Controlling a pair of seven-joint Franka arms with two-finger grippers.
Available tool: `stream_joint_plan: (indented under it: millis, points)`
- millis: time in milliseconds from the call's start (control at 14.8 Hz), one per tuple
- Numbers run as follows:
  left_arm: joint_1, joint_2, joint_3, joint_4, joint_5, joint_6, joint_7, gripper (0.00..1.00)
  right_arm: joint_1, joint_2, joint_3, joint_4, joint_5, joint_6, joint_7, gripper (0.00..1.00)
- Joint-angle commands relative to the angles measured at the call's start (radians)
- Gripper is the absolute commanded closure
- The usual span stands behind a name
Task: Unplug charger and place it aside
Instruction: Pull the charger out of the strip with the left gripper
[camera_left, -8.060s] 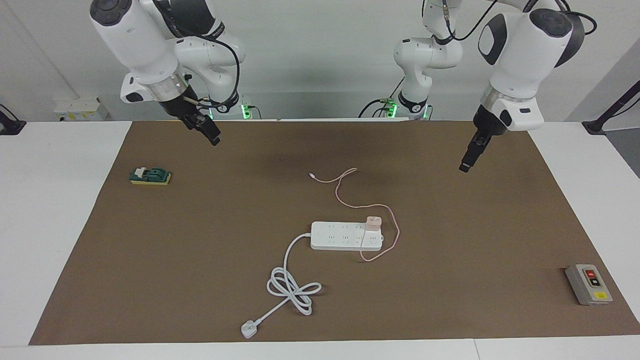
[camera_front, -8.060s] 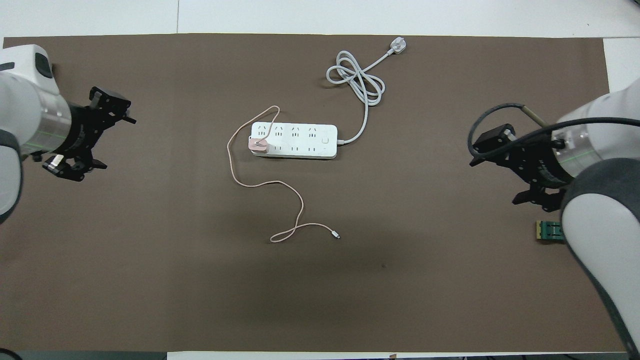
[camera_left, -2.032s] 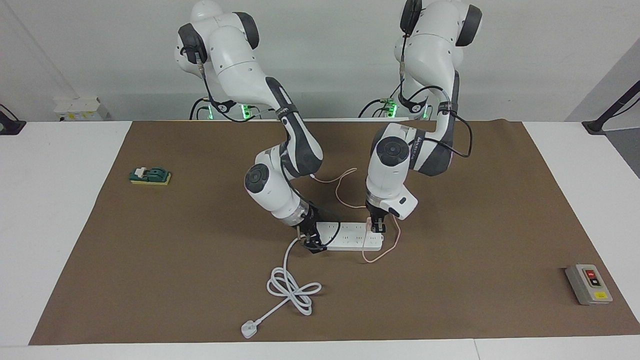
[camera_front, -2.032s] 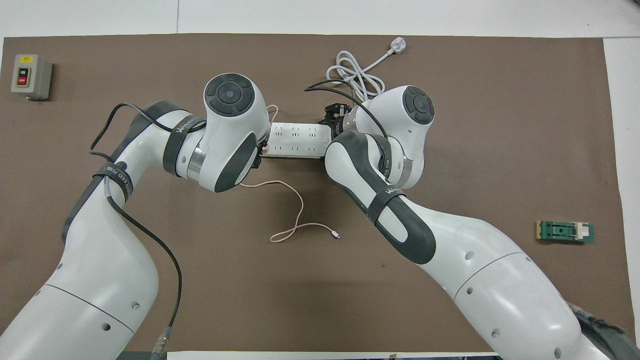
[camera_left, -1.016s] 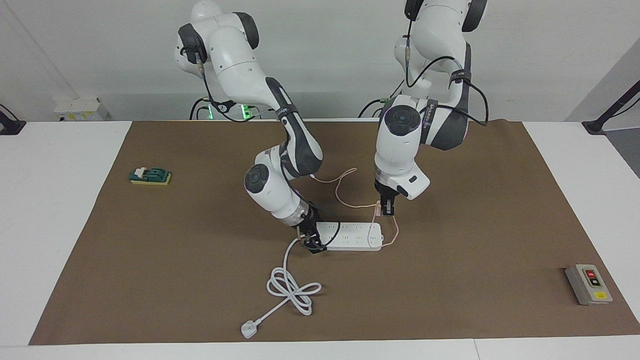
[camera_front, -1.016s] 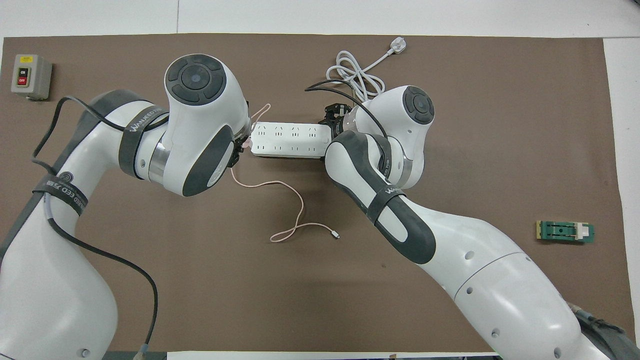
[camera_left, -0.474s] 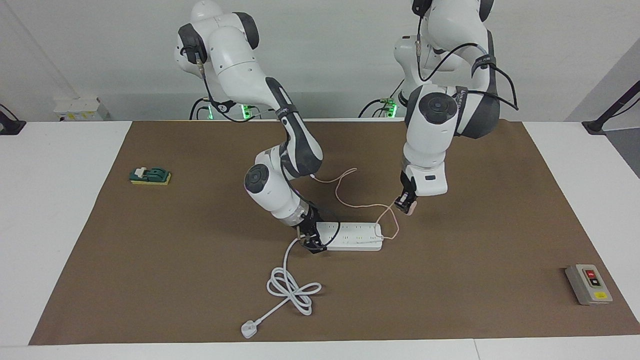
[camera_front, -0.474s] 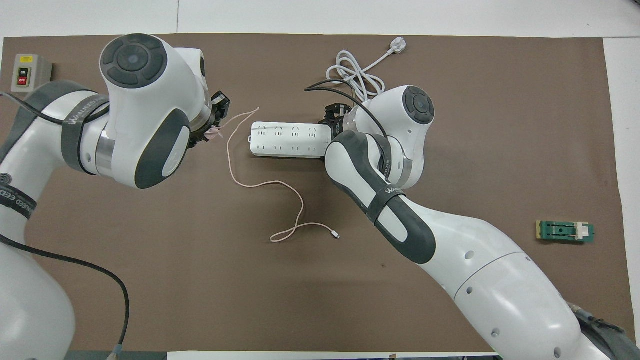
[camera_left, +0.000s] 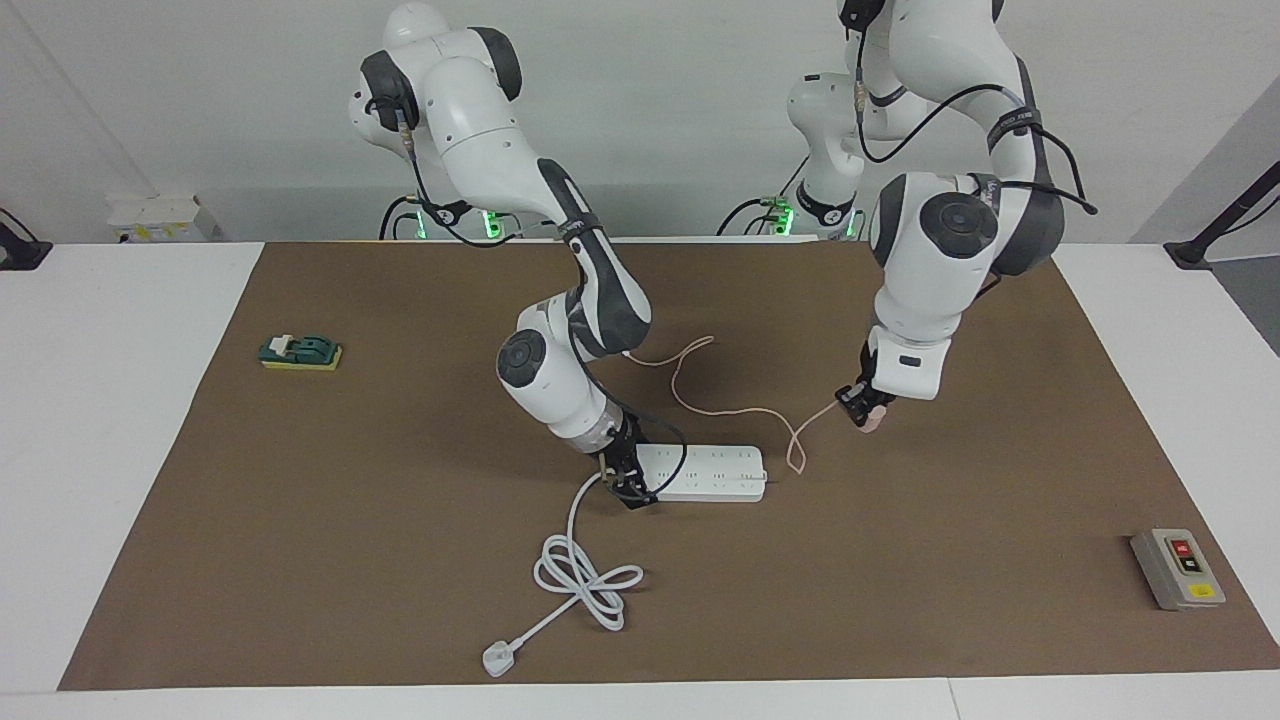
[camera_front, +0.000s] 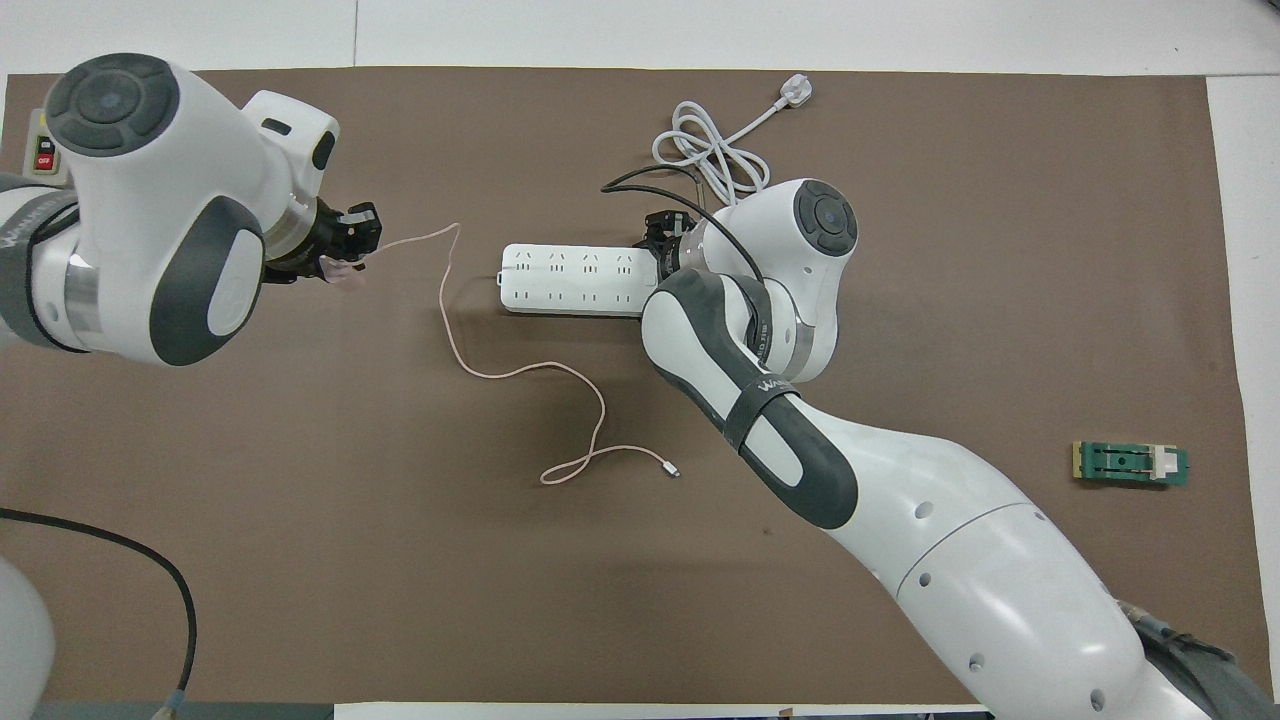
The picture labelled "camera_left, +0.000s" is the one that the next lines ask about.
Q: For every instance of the black clamp stand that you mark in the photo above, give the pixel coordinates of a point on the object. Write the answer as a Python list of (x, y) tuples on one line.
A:
[(20, 250), (1190, 250)]

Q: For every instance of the grey push button box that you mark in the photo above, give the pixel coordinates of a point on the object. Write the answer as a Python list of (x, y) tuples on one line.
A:
[(1180, 575)]

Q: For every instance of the pink charger adapter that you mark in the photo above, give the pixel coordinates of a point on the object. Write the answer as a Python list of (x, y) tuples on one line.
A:
[(874, 421)]

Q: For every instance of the white wall box yellow labels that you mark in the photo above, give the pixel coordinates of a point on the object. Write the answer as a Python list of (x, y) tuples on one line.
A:
[(160, 220)]

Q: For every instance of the white power strip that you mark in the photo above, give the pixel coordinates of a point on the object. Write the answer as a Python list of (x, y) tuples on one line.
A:
[(710, 475)]

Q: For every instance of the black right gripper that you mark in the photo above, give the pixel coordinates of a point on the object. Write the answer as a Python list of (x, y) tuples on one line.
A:
[(622, 447)]

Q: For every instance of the green knife switch yellow base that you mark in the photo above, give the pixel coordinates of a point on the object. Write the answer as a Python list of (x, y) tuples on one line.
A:
[(305, 350)]

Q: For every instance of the brown table mat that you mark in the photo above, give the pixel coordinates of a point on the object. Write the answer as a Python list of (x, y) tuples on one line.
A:
[(400, 560)]

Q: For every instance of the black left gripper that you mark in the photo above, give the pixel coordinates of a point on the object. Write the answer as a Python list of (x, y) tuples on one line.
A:
[(866, 385)]

